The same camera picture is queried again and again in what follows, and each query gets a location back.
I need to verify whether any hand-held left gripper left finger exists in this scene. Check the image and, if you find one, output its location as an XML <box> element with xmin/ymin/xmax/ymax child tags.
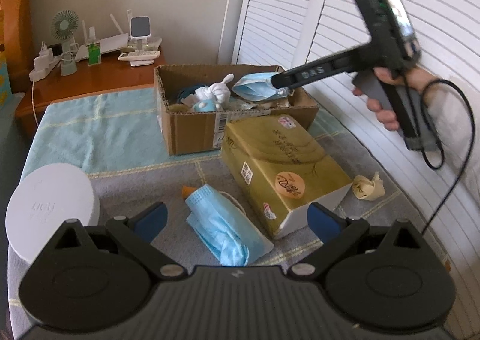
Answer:
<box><xmin>49</xmin><ymin>202</ymin><xmax>188</xmax><ymax>281</ymax></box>

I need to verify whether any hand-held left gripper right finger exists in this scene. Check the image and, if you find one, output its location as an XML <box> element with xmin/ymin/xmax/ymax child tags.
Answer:
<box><xmin>287</xmin><ymin>202</ymin><xmax>432</xmax><ymax>277</ymax></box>

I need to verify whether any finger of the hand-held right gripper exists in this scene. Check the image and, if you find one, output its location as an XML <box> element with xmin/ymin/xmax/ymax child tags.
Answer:
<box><xmin>271</xmin><ymin>70</ymin><xmax>297</xmax><ymax>96</ymax></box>

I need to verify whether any blue face mask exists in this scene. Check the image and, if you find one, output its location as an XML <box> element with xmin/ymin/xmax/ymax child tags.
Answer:
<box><xmin>232</xmin><ymin>71</ymin><xmax>297</xmax><ymax>102</ymax></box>

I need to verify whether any white cloth doll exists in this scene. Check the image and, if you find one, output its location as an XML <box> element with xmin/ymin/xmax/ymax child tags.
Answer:
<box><xmin>195</xmin><ymin>73</ymin><xmax>235</xmax><ymax>106</ymax></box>

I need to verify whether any round blue plush toy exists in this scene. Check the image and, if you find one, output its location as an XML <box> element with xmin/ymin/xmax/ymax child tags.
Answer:
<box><xmin>189</xmin><ymin>100</ymin><xmax>218</xmax><ymax>113</ymax></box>

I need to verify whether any brown cardboard box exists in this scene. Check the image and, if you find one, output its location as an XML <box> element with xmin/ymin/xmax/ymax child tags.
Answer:
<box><xmin>154</xmin><ymin>64</ymin><xmax>320</xmax><ymax>156</ymax></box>

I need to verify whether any person's right forearm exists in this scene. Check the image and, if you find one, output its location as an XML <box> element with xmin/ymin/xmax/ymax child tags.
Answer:
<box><xmin>408</xmin><ymin>68</ymin><xmax>480</xmax><ymax>185</ymax></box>

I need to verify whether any person's right hand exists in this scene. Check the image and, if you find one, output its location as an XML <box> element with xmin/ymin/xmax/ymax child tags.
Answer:
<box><xmin>352</xmin><ymin>67</ymin><xmax>418</xmax><ymax>133</ymax></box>

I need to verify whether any grey checked blanket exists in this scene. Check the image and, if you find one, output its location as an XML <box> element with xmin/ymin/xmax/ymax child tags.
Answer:
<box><xmin>7</xmin><ymin>126</ymin><xmax>451</xmax><ymax>326</ymax></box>

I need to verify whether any cream knotted cloth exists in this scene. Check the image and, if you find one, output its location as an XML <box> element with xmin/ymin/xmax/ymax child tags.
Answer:
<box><xmin>352</xmin><ymin>172</ymin><xmax>386</xmax><ymax>201</ymax></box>

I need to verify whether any white louvered door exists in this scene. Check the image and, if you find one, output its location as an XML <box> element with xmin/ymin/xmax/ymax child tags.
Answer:
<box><xmin>219</xmin><ymin>0</ymin><xmax>340</xmax><ymax>80</ymax></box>
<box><xmin>292</xmin><ymin>0</ymin><xmax>480</xmax><ymax>288</ymax></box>

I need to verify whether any pack of blue face masks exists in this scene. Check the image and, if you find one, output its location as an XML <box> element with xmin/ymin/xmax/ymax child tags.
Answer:
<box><xmin>182</xmin><ymin>185</ymin><xmax>274</xmax><ymax>266</ymax></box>

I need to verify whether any gold tissue pack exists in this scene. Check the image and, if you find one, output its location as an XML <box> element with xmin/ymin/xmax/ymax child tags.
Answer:
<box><xmin>220</xmin><ymin>115</ymin><xmax>353</xmax><ymax>239</ymax></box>

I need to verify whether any white lid plastic jar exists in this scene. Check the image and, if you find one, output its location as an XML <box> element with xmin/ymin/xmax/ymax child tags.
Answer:
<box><xmin>5</xmin><ymin>163</ymin><xmax>101</xmax><ymax>269</ymax></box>

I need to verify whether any teal towel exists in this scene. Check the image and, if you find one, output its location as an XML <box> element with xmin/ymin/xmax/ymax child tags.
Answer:
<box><xmin>28</xmin><ymin>90</ymin><xmax>349</xmax><ymax>179</ymax></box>

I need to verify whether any white remote control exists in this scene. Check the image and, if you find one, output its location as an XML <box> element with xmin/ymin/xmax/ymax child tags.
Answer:
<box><xmin>118</xmin><ymin>51</ymin><xmax>160</xmax><ymax>62</ymax></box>

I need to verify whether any wooden nightstand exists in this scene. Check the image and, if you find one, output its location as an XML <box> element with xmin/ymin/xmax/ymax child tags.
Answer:
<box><xmin>15</xmin><ymin>49</ymin><xmax>166</xmax><ymax>126</ymax></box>

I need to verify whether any white phone stand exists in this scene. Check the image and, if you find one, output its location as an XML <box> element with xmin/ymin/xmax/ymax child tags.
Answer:
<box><xmin>127</xmin><ymin>16</ymin><xmax>163</xmax><ymax>55</ymax></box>

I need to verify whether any green small bottle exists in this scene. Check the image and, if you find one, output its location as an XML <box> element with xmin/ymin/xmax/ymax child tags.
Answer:
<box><xmin>87</xmin><ymin>26</ymin><xmax>102</xmax><ymax>66</ymax></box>

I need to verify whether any white router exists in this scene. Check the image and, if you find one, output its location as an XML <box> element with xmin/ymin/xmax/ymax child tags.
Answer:
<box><xmin>75</xmin><ymin>10</ymin><xmax>130</xmax><ymax>61</ymax></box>

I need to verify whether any white power strip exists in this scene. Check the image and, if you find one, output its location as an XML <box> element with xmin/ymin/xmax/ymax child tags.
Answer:
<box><xmin>29</xmin><ymin>43</ymin><xmax>76</xmax><ymax>81</ymax></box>

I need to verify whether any small green desk fan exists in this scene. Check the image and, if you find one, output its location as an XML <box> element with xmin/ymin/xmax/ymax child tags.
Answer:
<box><xmin>50</xmin><ymin>10</ymin><xmax>81</xmax><ymax>76</ymax></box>

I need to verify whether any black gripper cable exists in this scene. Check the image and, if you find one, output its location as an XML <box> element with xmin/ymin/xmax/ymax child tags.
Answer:
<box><xmin>403</xmin><ymin>76</ymin><xmax>471</xmax><ymax>236</ymax></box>

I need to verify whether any white power cable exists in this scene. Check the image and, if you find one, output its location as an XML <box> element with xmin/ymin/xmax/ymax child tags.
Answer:
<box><xmin>31</xmin><ymin>79</ymin><xmax>41</xmax><ymax>127</ymax></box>

